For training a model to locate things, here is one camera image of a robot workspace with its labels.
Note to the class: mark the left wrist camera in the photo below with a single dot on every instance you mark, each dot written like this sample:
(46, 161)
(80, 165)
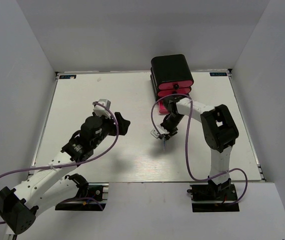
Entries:
(101, 108)

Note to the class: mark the left blue table label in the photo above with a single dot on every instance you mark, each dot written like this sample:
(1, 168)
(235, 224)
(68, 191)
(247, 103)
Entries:
(68, 76)

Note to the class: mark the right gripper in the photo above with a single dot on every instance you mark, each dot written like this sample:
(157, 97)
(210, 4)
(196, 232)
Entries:
(166, 129)

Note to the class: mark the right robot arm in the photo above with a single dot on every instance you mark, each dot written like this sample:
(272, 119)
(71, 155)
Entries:
(219, 130)

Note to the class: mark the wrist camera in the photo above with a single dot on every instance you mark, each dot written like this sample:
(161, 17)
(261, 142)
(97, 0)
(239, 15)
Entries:
(158, 132)
(101, 108)

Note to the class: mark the black pink drawer organizer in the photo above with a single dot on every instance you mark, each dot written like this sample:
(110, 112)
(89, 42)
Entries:
(170, 74)

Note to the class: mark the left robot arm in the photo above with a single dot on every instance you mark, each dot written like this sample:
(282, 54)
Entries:
(21, 205)

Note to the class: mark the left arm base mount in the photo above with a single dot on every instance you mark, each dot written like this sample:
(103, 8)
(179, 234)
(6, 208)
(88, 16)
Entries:
(91, 199)

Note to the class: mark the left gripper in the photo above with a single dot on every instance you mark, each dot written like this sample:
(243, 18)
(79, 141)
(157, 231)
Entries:
(124, 124)

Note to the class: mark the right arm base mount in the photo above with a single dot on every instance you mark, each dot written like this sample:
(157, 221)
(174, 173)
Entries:
(204, 200)

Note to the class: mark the blue table label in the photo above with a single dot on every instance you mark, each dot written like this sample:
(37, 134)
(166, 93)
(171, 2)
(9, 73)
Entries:
(218, 74)
(68, 76)

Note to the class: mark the right blue table label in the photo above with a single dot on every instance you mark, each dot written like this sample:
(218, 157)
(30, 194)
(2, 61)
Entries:
(218, 74)

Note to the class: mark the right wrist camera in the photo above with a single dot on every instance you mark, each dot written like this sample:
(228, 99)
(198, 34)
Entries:
(158, 132)

